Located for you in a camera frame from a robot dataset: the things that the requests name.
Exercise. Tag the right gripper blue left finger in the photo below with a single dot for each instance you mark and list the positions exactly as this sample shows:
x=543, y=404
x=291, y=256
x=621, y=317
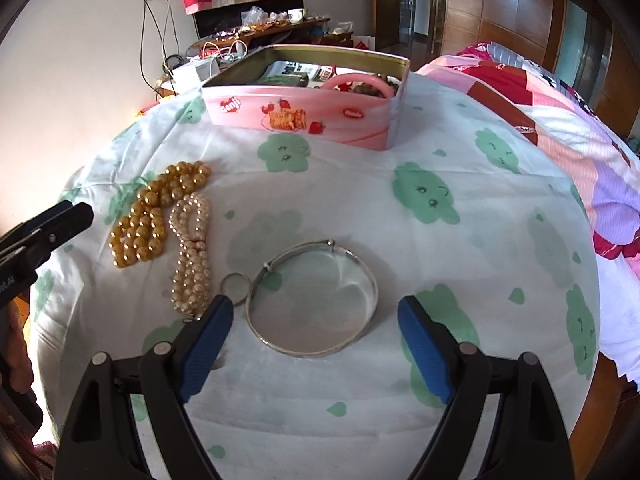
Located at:
x=100, y=438

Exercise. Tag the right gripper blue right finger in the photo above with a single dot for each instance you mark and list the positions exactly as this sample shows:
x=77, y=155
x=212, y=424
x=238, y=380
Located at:
x=528, y=439

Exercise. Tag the silver bangle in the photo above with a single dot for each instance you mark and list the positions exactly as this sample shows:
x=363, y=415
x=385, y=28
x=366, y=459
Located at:
x=312, y=300

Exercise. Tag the green jade bangle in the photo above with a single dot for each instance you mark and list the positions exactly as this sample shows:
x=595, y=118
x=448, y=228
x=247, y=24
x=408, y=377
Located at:
x=285, y=80

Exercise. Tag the person's left hand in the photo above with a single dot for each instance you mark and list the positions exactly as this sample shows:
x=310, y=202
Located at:
x=14, y=350

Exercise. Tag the white appliance box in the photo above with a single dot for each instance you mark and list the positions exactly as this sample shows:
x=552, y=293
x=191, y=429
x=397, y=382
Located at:
x=191, y=75

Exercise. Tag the wooden tv cabinet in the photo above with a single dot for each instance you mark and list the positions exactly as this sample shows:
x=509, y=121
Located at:
x=231, y=45

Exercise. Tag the patchwork pink quilt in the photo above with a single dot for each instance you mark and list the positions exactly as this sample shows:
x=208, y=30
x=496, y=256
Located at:
x=605, y=173

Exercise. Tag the white green patterned tablecloth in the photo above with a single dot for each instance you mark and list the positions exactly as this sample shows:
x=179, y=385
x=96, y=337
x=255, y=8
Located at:
x=315, y=380

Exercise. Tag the black television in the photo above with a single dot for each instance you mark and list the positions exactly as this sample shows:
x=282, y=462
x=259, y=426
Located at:
x=210, y=21

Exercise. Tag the pink cookie tin box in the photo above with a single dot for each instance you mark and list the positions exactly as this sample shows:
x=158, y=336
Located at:
x=353, y=97

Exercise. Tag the wooden wardrobe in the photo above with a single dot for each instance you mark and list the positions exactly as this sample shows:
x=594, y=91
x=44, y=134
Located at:
x=592, y=45

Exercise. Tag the wooden door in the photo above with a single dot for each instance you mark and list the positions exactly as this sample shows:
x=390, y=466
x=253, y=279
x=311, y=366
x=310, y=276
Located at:
x=386, y=23

